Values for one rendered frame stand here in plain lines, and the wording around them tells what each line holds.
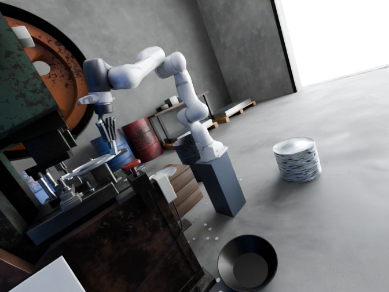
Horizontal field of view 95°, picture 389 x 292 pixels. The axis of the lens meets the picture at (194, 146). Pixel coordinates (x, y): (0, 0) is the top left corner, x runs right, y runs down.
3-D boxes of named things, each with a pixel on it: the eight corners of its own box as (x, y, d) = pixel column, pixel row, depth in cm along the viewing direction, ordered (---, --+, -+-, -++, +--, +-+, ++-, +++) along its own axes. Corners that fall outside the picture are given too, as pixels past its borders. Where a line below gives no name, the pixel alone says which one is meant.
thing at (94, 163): (130, 145, 100) (129, 144, 99) (98, 168, 72) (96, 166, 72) (90, 161, 106) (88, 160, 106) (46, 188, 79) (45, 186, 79)
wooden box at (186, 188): (181, 190, 199) (168, 163, 190) (204, 196, 169) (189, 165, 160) (152, 214, 177) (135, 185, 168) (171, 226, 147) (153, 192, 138)
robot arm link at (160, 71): (168, 36, 104) (151, 49, 115) (149, 44, 92) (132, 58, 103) (184, 67, 112) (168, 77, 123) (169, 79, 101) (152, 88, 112)
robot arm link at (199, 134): (195, 138, 138) (182, 108, 132) (213, 135, 124) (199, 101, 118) (186, 145, 131) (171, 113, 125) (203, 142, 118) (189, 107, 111)
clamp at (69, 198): (81, 192, 80) (68, 172, 77) (81, 201, 65) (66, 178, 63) (66, 200, 77) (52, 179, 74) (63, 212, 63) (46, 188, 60)
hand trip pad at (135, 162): (144, 174, 73) (135, 157, 71) (149, 175, 68) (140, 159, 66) (128, 183, 70) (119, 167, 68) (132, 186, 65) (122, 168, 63)
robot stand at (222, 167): (228, 197, 152) (209, 151, 141) (246, 201, 138) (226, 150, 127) (215, 212, 142) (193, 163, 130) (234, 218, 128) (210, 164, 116)
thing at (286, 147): (274, 142, 159) (274, 141, 158) (312, 134, 142) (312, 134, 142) (271, 157, 136) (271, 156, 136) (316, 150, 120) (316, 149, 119)
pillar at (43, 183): (57, 196, 76) (37, 168, 72) (57, 197, 74) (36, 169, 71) (51, 199, 75) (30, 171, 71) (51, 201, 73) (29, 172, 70)
